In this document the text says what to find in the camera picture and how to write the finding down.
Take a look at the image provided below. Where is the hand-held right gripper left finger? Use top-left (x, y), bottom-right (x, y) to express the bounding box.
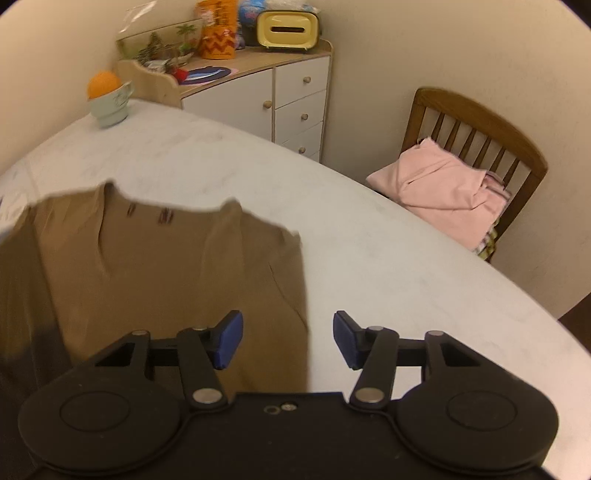
top-left (92, 310), bottom-right (244, 411)

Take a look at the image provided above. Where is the plaid folded garment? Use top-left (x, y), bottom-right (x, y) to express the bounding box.
top-left (473, 226), bottom-right (500, 260)

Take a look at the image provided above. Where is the small green tree ornament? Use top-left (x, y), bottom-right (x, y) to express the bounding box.
top-left (136, 31), bottom-right (168, 70)

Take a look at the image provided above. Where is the purple oval mat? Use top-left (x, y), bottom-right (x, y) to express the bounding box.
top-left (178, 65), bottom-right (232, 86)

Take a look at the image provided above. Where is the wooden chair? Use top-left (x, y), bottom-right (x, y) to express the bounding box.
top-left (399, 87), bottom-right (549, 264)

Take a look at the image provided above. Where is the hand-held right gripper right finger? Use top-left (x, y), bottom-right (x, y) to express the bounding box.
top-left (333, 310), bottom-right (497, 411)

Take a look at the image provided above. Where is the yellow tissue box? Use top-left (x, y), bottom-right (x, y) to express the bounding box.
top-left (256, 9), bottom-right (320, 52)

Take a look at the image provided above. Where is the light pink folded garment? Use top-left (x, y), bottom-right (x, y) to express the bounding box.
top-left (401, 173), bottom-right (512, 252)

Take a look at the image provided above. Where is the mint green cup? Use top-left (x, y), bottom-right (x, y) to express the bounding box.
top-left (89, 80), bottom-right (134, 129)

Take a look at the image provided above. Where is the orange ball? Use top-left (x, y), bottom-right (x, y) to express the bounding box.
top-left (87, 70), bottom-right (123, 100)

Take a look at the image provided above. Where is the orange zigzag container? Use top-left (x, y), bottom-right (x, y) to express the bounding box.
top-left (196, 0), bottom-right (242, 61)

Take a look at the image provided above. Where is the blue printed package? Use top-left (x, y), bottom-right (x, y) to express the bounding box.
top-left (238, 0), bottom-right (269, 47)

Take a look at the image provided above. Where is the tan olive black sweater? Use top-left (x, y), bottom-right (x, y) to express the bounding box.
top-left (0, 182), bottom-right (311, 462)

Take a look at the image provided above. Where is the white cabinet with wooden top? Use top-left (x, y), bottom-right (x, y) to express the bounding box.
top-left (115, 39), bottom-right (334, 163)

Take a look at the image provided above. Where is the glass bowl with palm print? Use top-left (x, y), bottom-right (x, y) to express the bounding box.
top-left (115, 17), bottom-right (206, 70)

